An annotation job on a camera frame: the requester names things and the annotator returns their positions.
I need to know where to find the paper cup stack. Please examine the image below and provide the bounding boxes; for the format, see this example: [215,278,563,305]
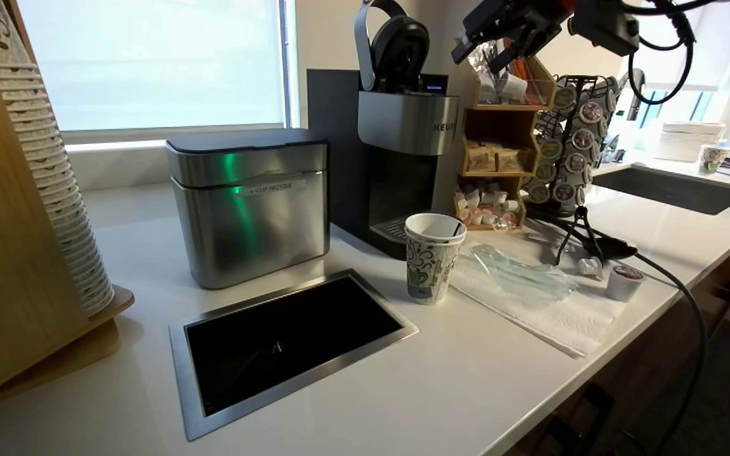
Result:
[0,0,120,320]

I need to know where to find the black wire pod carousel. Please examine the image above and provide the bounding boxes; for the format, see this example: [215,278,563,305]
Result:
[521,74,630,221]

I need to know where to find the wooden condiment organizer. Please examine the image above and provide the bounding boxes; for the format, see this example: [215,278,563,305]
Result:
[452,48,558,233]

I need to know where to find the brown sugar packets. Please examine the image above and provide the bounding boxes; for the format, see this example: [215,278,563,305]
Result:
[463,143,524,178]

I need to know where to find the black camera cable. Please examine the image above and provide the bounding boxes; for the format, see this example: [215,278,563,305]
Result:
[623,0,700,110]

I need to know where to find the wooden cup dispenser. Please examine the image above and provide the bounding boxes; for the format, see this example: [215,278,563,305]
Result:
[0,0,136,414]

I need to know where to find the bright window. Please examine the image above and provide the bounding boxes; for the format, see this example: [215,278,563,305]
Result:
[16,0,297,136]

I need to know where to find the patterned paper cup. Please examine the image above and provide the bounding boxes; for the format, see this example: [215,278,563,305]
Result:
[400,211,468,307]

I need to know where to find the red white packet pile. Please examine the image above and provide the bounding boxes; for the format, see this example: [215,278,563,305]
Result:
[454,186,528,233]

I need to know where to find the stainless steel bin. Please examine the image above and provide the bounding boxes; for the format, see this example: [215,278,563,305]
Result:
[161,128,331,292]

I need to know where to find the orange edged packet stack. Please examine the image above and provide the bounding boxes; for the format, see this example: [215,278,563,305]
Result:
[472,40,554,110]

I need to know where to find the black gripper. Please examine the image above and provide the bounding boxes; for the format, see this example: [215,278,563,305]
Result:
[448,0,574,77]

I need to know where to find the small paper cup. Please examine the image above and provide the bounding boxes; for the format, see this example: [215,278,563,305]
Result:
[696,139,730,178]

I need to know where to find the dark under-counter cabinet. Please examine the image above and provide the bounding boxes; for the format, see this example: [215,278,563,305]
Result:
[506,226,730,456]

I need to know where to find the clear plastic stirrer bag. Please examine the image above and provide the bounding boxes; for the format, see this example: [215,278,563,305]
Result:
[463,243,573,305]

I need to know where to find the dark sink basin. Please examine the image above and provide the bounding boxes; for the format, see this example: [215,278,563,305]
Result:
[591,162,730,219]

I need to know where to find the dark thin cable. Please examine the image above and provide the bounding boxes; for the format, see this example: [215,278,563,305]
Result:
[626,247,713,456]

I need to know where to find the steel counter chute frame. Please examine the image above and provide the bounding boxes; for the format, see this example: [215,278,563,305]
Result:
[166,267,421,444]

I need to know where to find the loose red lid coffee pod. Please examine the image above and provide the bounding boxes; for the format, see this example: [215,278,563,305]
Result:
[604,262,645,305]

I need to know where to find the white container stack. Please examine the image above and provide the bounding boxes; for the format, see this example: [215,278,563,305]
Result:
[654,120,728,164]

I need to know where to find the black silver coffee maker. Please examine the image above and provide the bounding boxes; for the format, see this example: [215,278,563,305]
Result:
[307,0,460,262]

